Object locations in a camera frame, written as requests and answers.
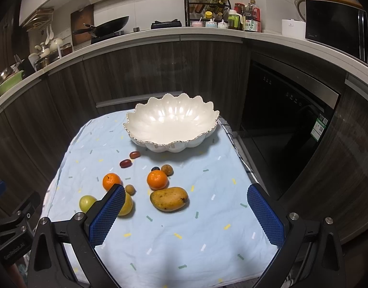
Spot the green apple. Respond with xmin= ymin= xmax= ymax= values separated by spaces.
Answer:
xmin=79 ymin=195 xmax=97 ymax=213

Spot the large yellow citrus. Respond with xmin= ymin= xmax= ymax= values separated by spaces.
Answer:
xmin=118 ymin=192 xmax=134 ymax=216

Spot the orange mandarin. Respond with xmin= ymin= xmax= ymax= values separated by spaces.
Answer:
xmin=103 ymin=173 xmax=122 ymax=191
xmin=147 ymin=170 xmax=168 ymax=191

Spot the brown longan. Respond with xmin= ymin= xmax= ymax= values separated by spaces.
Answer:
xmin=161 ymin=164 xmax=174 ymax=176
xmin=125 ymin=185 xmax=136 ymax=196

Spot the light blue patterned tablecloth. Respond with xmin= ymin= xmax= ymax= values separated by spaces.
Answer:
xmin=39 ymin=110 xmax=282 ymax=288

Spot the green bowl with dishes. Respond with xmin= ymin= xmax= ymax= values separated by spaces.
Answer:
xmin=0 ymin=67 xmax=23 ymax=97

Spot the built-in black dishwasher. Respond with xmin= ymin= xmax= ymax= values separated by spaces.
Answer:
xmin=241 ymin=53 xmax=340 ymax=199

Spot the white scalloped ceramic bowl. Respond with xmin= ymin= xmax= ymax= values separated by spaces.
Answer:
xmin=123 ymin=93 xmax=220 ymax=153

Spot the white teapot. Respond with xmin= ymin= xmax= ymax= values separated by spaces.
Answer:
xmin=49 ymin=38 xmax=63 ymax=53

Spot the wooden cutting board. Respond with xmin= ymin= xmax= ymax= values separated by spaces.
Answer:
xmin=71 ymin=5 xmax=94 ymax=46

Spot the black wok pan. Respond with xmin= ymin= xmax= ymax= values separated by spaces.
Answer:
xmin=72 ymin=16 xmax=129 ymax=38

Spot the black microwave oven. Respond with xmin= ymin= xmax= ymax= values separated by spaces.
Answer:
xmin=306 ymin=0 xmax=368 ymax=64

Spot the green oil jug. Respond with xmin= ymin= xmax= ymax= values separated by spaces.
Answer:
xmin=228 ymin=9 xmax=242 ymax=30

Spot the white electric kettle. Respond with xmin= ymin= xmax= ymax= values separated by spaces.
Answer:
xmin=292 ymin=0 xmax=307 ymax=22

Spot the yellow cap jar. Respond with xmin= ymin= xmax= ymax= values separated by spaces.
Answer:
xmin=205 ymin=11 xmax=212 ymax=19

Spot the black spice rack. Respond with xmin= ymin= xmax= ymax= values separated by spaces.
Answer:
xmin=184 ymin=0 xmax=231 ymax=27

